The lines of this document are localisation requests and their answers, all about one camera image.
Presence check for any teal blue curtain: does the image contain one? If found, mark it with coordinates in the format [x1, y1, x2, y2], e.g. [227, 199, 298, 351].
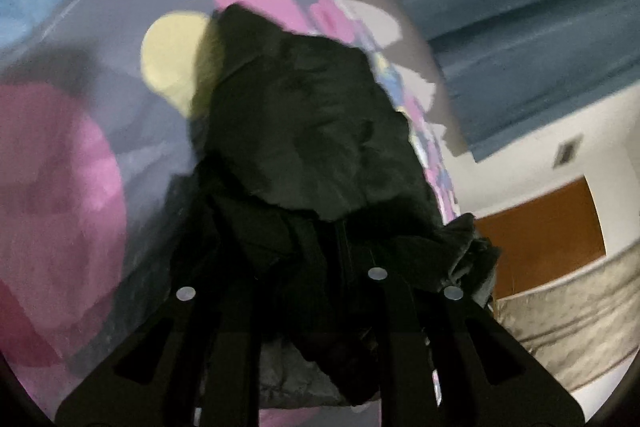
[400, 0, 639, 160]

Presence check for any grey wall vent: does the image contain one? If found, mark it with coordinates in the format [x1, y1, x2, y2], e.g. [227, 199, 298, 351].
[553, 134, 584, 169]

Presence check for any polka dot bed cover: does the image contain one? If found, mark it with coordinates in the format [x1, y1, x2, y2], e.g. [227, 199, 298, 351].
[1, 0, 459, 421]

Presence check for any grey patterned fabric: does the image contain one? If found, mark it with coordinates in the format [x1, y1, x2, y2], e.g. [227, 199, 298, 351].
[495, 244, 640, 391]

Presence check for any brown wooden door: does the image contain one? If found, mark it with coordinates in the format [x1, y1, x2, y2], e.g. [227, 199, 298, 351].
[476, 178, 605, 299]

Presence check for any black puffer jacket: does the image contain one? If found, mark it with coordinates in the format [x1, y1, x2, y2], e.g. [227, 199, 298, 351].
[175, 4, 498, 407]

